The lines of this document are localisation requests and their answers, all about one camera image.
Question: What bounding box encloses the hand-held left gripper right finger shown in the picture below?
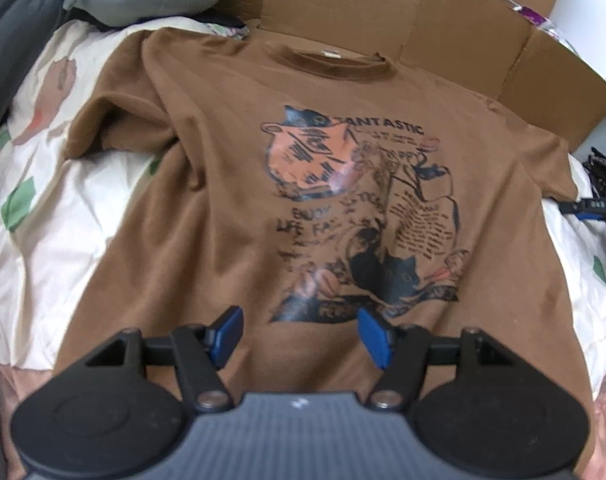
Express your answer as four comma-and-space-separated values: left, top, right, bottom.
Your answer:
358, 306, 516, 411

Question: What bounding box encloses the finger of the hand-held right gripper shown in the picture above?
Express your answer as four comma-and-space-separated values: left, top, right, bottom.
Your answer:
557, 199, 606, 222

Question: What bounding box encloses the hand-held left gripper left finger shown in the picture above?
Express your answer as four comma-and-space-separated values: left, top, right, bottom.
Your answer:
83, 306, 244, 413

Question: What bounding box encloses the brown printed t-shirt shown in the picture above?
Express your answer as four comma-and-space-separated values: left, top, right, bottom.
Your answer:
57, 27, 598, 480

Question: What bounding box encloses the black patterned bag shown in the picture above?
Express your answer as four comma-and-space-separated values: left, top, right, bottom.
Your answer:
583, 146, 606, 291

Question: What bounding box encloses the bear print bed sheet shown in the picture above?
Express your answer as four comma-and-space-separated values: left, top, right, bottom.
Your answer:
0, 15, 606, 480

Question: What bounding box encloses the flattened cardboard box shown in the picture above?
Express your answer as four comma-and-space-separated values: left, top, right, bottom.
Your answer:
198, 0, 606, 153

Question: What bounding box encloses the black cloth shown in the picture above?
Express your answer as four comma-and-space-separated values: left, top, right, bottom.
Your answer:
135, 10, 251, 33

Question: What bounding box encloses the dark grey garment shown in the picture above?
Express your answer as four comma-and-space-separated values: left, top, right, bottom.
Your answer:
0, 0, 71, 148

